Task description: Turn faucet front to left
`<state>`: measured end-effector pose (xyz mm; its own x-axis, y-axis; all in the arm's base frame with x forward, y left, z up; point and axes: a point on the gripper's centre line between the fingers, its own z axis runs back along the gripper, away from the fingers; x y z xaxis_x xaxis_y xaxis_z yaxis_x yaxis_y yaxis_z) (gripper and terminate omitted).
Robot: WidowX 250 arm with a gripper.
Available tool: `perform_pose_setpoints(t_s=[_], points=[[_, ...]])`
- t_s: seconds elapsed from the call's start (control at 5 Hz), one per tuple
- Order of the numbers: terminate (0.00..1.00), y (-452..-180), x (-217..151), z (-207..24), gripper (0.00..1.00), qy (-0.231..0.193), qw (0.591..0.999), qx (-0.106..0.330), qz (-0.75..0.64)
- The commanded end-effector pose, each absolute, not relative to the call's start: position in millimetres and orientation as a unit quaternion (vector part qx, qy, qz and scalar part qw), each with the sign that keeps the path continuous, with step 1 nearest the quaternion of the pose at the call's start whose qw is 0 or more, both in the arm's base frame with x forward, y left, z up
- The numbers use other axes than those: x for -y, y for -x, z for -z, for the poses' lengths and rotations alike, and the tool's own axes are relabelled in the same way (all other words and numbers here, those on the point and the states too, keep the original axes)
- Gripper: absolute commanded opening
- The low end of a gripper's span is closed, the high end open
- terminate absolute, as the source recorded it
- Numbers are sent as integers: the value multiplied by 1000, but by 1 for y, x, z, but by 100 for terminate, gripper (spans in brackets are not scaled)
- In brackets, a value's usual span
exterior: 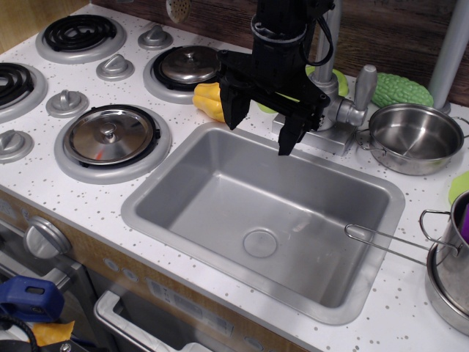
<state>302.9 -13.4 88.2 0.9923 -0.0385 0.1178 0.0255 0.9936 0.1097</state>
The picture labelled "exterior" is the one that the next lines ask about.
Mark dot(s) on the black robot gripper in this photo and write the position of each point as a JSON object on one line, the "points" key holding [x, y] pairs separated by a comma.
{"points": [[273, 74]]}

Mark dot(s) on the silver toy faucet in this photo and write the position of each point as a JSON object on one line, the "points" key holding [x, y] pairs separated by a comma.
{"points": [[343, 116]]}

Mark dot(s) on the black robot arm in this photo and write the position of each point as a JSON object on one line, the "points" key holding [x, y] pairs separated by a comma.
{"points": [[291, 17]]}

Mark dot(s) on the yellow toy bell pepper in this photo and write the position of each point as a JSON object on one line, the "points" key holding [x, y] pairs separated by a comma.
{"points": [[206, 97]]}

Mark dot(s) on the green plastic cutting board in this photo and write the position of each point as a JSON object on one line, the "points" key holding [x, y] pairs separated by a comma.
{"points": [[342, 80]]}

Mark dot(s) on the back right stove burner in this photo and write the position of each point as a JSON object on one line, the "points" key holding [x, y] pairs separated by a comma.
{"points": [[165, 89]]}

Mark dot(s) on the stove burner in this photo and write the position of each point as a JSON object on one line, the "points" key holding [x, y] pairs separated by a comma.
{"points": [[117, 173], [165, 89]]}

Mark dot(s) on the steel lid on back burner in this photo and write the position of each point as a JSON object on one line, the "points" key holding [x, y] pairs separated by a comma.
{"points": [[190, 64]]}

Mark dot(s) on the steel lid on burner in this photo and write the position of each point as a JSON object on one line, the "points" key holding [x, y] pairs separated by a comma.
{"points": [[190, 64], [110, 135]]}

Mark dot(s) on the green toy bitter melon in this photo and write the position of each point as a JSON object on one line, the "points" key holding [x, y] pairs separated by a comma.
{"points": [[393, 89]]}

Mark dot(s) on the grey sink basin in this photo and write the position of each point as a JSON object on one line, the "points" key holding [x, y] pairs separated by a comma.
{"points": [[305, 231]]}

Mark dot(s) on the grey stove knob top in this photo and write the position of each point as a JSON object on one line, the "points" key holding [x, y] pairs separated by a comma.
{"points": [[155, 39]]}

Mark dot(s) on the grey stove knob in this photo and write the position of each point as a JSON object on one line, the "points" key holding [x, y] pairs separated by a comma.
{"points": [[15, 145], [155, 39], [116, 68], [67, 104]]}

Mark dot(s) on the front right stove burner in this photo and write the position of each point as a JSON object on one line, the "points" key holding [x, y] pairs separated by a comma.
{"points": [[117, 173]]}

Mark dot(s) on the steel lid on front burner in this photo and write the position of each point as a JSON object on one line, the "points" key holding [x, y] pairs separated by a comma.
{"points": [[110, 135]]}

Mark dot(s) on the grey vertical pole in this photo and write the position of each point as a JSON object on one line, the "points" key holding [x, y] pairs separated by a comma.
{"points": [[450, 57]]}

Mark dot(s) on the light green toy item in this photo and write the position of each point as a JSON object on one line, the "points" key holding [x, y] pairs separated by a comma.
{"points": [[459, 185]]}

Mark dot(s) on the back left coil burner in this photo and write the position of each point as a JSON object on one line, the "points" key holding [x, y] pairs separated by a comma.
{"points": [[80, 39]]}

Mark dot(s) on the coil burner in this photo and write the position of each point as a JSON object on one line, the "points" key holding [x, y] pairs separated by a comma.
{"points": [[23, 88], [80, 39]]}

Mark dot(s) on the purple toy item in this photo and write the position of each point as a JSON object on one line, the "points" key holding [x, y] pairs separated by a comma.
{"points": [[464, 230]]}

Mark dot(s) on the tall steel pot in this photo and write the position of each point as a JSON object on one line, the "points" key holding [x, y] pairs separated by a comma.
{"points": [[452, 250]]}

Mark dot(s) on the front left coil burner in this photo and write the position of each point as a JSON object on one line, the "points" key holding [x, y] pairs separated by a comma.
{"points": [[23, 88]]}

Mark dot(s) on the grey stove knob bottom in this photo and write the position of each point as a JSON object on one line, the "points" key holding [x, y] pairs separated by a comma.
{"points": [[15, 145]]}

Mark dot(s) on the grey oven dial knob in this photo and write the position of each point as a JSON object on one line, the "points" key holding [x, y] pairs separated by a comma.
{"points": [[44, 240]]}

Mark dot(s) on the blue clamp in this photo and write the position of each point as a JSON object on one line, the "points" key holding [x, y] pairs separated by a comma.
{"points": [[31, 300]]}

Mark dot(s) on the yellow tape piece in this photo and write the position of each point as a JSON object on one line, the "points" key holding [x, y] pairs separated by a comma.
{"points": [[50, 333]]}

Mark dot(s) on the steel bowl pot with handles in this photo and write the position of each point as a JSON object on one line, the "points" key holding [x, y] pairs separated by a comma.
{"points": [[412, 139]]}

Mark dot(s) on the silver oven door handle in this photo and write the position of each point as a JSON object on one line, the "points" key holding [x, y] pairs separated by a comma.
{"points": [[104, 313]]}

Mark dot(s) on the steel pan with wire handle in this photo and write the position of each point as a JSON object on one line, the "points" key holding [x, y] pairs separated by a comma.
{"points": [[438, 296]]}

